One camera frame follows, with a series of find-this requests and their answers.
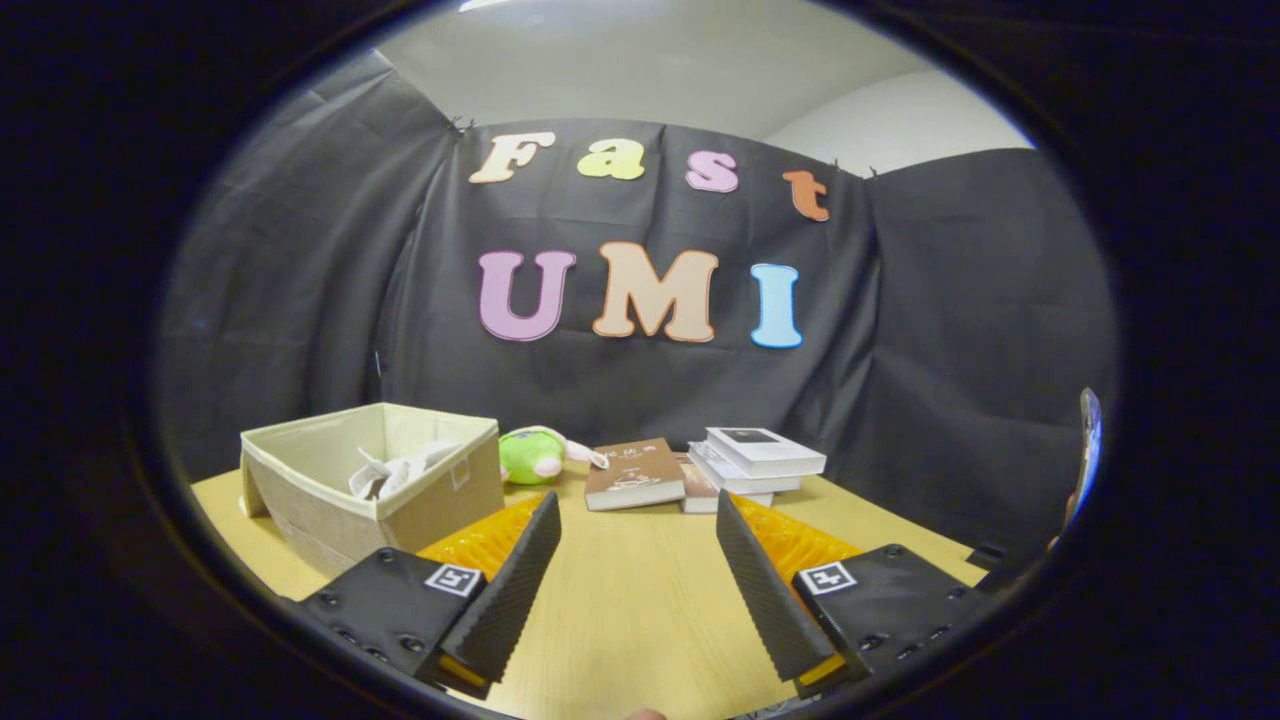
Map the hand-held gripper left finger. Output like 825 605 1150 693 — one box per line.
298 490 563 701

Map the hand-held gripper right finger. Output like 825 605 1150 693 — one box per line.
714 489 989 700

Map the beige fabric storage box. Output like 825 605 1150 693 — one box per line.
240 402 506 579

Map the thin brown and white book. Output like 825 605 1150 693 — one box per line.
678 455 776 515

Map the plain white book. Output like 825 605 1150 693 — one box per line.
688 442 803 495

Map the white book with dark picture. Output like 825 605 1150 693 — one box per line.
704 427 828 479

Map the green and pink plush toy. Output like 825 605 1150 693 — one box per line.
498 426 609 487

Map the brown cover book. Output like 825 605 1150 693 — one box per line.
584 437 687 512

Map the black backdrop cloth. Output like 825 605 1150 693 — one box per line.
150 50 1119 553

